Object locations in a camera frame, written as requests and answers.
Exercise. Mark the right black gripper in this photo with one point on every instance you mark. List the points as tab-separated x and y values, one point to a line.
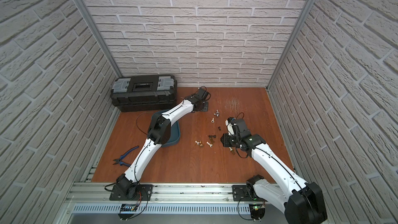
225	141

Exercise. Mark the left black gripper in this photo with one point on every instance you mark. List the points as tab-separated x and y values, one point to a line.
202	105

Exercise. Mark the white gold piece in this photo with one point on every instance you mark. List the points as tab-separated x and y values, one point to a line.
199	143

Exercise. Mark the teal plastic storage bin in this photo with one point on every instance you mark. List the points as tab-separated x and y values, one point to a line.
174	135

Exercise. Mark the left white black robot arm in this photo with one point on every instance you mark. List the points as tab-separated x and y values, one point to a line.
132	176

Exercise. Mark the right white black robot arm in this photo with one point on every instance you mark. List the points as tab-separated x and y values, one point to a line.
300	202

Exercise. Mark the black plastic toolbox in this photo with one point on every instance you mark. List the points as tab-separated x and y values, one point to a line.
144	93

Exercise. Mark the right controller board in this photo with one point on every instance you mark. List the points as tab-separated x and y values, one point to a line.
257	211

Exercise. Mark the controller board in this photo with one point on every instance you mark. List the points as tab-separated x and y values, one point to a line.
257	211
128	211

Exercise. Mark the left controller board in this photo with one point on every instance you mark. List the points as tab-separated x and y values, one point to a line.
128	211

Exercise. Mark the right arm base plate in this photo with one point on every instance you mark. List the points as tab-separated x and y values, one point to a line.
243	193

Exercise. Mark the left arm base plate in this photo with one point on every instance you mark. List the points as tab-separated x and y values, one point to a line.
139	192

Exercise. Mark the blue handled pliers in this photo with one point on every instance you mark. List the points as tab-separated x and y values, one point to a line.
120	161

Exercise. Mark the aluminium frame rail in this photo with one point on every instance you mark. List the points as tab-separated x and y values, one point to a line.
178	193

